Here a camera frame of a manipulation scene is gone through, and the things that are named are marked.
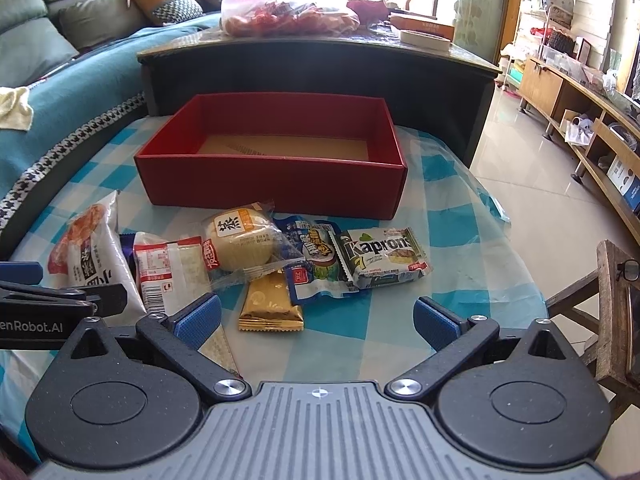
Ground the white bread snack bag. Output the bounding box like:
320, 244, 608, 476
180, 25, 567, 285
47, 191, 146, 323

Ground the red white cracker packet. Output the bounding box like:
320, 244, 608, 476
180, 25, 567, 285
132, 232, 238, 373

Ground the gold foil snack packet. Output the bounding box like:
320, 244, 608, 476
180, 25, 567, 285
238, 271, 304, 333

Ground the round yellow tea cake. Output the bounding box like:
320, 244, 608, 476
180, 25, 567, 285
200, 202, 305, 290

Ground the green Kaprons wafer packet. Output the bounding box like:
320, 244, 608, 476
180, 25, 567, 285
334, 228, 433, 290

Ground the blue sausage snack bag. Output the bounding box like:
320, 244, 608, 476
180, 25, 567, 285
274, 216, 359, 306

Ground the plastic bag of red snacks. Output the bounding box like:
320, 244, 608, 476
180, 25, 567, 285
221, 0, 360, 38

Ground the blue white checkered tablecloth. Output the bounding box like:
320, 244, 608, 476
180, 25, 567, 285
0, 115, 549, 463

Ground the wooden stool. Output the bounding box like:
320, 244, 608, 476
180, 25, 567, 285
546, 240, 639, 419

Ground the cream cloth on sofa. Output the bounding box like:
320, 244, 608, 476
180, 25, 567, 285
0, 87, 34, 132

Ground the red cardboard box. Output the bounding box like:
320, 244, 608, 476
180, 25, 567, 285
134, 92, 408, 220

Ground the green sofa cushion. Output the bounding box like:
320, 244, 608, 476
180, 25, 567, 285
0, 0, 79, 88

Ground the teal sofa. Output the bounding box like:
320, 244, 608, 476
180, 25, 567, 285
1, 0, 221, 260

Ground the dark coffee table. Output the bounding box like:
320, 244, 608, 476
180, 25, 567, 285
137, 27, 498, 165

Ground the wooden TV cabinet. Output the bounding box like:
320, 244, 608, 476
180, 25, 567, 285
518, 56, 639, 238

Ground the white flat box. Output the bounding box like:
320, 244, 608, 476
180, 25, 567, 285
399, 29, 451, 52

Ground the orange patterned cushion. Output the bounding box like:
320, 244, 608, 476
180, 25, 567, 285
134, 0, 204, 26

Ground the orange box on table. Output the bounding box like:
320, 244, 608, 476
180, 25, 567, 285
390, 13, 454, 41

